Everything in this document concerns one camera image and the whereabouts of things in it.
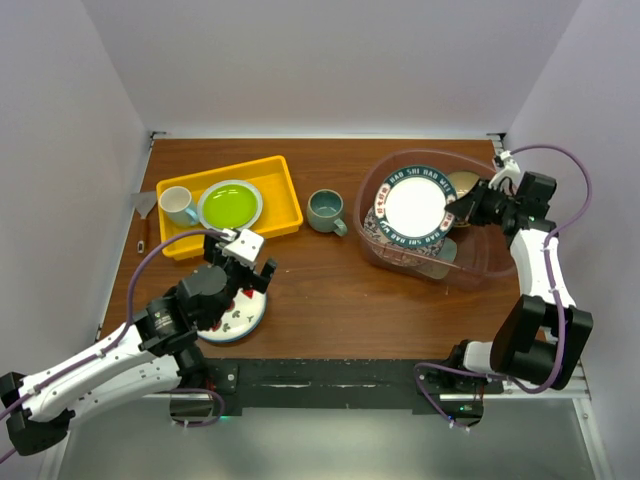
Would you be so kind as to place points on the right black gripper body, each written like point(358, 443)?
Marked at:
point(490, 205)

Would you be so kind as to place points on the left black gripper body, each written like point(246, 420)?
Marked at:
point(239, 275)

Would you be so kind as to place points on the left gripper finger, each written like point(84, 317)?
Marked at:
point(261, 280)
point(213, 250)

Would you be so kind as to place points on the brown floral cream-inside bowl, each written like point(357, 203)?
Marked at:
point(463, 181)

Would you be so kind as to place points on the white watermelon plate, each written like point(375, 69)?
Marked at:
point(244, 315)

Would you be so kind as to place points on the light-blue bottom plate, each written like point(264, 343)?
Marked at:
point(410, 206)

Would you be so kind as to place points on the light-teal divided rectangular dish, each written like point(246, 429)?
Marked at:
point(438, 267)

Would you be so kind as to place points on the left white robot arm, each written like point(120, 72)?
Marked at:
point(153, 351)

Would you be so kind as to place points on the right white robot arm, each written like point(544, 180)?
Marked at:
point(544, 335)

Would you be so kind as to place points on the clear pink plastic bin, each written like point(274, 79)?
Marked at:
point(482, 255)

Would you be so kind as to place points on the green plate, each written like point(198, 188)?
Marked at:
point(229, 206)

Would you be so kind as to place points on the light-blue scalloped plate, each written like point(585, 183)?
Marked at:
point(227, 182)

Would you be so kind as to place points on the white light-blue mug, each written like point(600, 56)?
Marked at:
point(178, 204)

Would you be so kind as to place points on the yellow plastic tray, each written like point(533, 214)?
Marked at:
point(281, 213)

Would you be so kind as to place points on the teal speckled ceramic mug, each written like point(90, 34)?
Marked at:
point(325, 212)

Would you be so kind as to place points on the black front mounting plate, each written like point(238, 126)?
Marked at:
point(345, 384)

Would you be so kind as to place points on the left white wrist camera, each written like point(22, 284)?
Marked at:
point(242, 245)

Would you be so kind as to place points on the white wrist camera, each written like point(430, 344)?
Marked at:
point(505, 168)
point(242, 245)

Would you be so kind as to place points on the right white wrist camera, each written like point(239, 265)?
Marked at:
point(505, 168)

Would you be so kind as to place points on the metal scraper wooden handle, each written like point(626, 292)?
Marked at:
point(143, 203)

